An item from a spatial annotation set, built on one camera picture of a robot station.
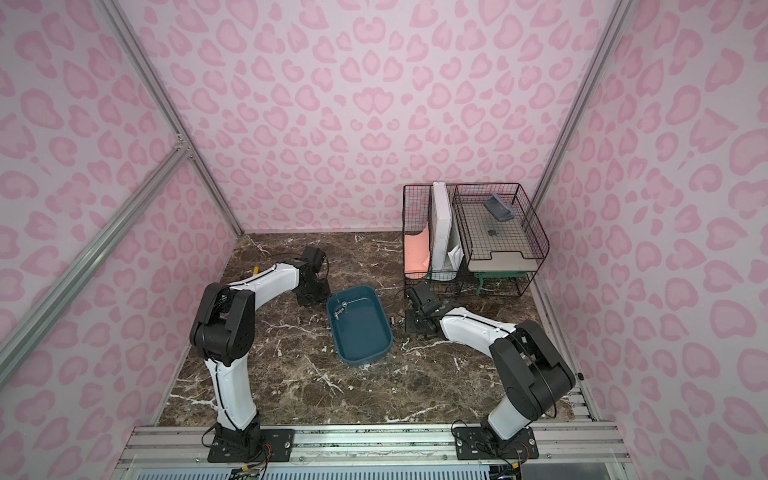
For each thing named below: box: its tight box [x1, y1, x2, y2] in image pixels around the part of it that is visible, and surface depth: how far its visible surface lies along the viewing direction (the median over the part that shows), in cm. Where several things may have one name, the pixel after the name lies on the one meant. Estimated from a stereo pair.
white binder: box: [431, 182, 452, 272], surface depth 97 cm
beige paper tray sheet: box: [461, 203, 544, 272], surface depth 90 cm
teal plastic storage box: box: [326, 285, 393, 365], surface depth 97 cm
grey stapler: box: [483, 193, 515, 222], surface depth 98 cm
